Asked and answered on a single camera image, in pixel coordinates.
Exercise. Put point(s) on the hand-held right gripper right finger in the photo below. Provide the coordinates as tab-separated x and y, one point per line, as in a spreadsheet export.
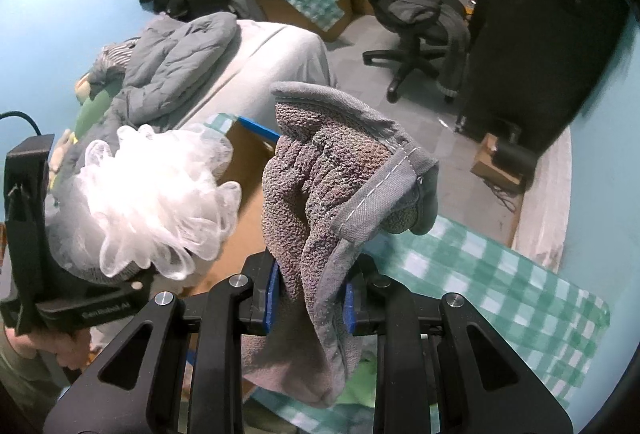
350	309

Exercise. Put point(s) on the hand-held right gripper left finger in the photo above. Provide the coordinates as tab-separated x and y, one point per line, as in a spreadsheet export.
272	294

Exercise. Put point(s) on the white mesh bath loofah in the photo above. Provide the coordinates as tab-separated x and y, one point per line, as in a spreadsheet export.
150	204

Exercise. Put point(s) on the grey towel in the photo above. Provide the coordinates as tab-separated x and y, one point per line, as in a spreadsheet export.
320	174

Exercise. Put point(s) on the cardboard box with blue outside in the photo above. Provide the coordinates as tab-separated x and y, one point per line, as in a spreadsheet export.
245	164

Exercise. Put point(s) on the person's left hand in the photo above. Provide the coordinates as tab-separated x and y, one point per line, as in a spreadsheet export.
70	349

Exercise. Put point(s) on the light green cloth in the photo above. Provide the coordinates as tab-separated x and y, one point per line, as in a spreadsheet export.
360	379

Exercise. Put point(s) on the beige plush toy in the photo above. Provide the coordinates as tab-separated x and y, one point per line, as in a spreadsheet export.
62	154

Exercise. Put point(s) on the green checked tablecloth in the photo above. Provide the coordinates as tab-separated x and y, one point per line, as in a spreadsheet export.
475	284

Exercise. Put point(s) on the green plush toy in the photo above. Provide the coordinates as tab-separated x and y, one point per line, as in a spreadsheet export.
95	112

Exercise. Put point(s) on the person's olive green clothing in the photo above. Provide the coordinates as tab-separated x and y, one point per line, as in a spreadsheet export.
25	374

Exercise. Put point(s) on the small cardboard box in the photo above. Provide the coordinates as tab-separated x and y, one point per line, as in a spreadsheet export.
487	164

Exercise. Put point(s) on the striped cloth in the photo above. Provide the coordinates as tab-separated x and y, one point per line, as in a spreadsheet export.
117	54

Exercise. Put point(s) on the grey puffer jacket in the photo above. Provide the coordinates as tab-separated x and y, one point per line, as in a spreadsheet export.
170	59

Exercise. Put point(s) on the black cylindrical device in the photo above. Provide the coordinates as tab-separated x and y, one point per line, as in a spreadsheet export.
515	157

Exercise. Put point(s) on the bed with grey sheet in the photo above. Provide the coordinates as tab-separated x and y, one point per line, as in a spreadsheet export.
270	59

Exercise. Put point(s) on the black office chair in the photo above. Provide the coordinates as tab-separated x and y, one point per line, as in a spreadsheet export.
415	39

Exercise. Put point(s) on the large brown cardboard box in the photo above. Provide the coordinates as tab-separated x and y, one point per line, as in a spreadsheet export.
280	9

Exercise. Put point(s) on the grey clothes on chair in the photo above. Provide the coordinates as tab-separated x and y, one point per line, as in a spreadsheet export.
415	7

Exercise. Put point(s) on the tall black fabric cover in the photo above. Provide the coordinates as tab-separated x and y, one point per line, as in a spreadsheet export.
540	39

